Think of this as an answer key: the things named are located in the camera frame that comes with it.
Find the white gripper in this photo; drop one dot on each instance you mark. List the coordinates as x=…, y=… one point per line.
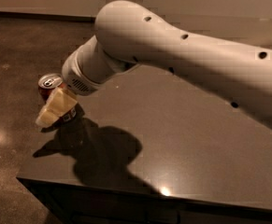
x=76, y=76

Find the red coke can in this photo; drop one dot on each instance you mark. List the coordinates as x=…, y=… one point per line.
x=48, y=83

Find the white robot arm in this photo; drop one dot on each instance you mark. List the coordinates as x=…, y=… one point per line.
x=128, y=35

